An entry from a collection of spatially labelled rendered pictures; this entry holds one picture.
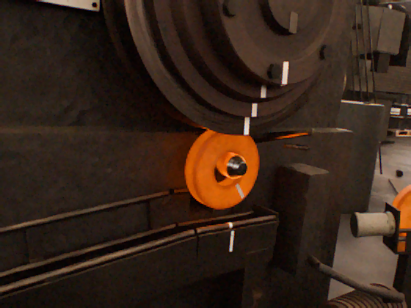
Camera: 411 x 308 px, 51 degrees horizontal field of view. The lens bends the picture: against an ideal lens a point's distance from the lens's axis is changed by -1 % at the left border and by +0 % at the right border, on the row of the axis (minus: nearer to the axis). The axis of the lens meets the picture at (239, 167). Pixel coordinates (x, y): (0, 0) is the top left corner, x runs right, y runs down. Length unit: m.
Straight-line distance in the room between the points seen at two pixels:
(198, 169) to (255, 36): 0.24
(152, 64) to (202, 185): 0.24
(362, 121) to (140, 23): 2.91
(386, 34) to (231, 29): 8.16
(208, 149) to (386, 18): 8.06
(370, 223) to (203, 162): 0.47
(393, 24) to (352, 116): 5.58
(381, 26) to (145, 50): 8.07
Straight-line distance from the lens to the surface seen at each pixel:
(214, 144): 0.76
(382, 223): 1.06
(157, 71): 0.66
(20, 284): 0.66
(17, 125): 0.75
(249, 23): 0.66
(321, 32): 0.77
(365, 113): 3.45
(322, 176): 0.94
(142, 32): 0.65
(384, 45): 8.75
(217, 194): 0.79
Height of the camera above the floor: 0.98
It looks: 12 degrees down
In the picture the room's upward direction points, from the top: 6 degrees clockwise
